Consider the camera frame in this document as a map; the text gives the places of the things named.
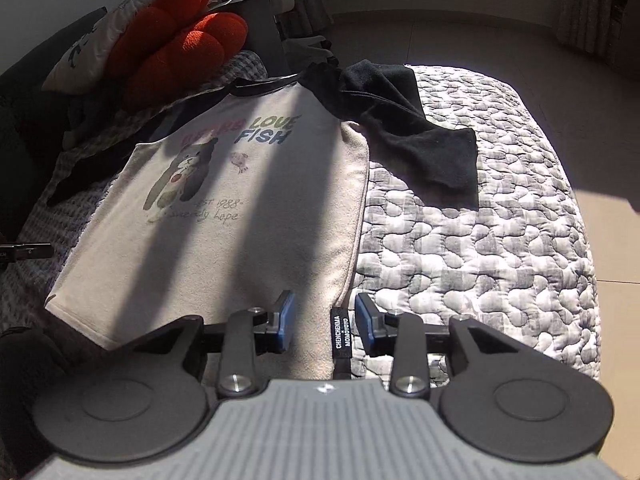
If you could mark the cream shirt with black sleeves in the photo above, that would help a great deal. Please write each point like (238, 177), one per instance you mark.
(250, 210)

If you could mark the grey side table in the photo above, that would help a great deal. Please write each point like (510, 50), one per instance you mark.
(255, 35)

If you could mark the white printed pillow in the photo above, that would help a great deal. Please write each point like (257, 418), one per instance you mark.
(85, 45)

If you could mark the beige curtain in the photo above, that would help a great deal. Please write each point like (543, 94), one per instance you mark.
(595, 10)

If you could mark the orange flower cushion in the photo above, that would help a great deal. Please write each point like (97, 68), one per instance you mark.
(200, 40)

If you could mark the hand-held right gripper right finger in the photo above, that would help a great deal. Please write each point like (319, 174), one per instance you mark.
(364, 324)

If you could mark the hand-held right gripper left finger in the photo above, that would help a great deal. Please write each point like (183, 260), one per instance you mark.
(285, 320)

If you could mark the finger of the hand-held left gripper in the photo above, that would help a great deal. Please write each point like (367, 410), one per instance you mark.
(25, 252)

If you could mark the grey checkered quilt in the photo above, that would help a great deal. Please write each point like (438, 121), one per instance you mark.
(475, 235)

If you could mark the dark grey sofa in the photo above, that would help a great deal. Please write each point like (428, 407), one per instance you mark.
(20, 125)

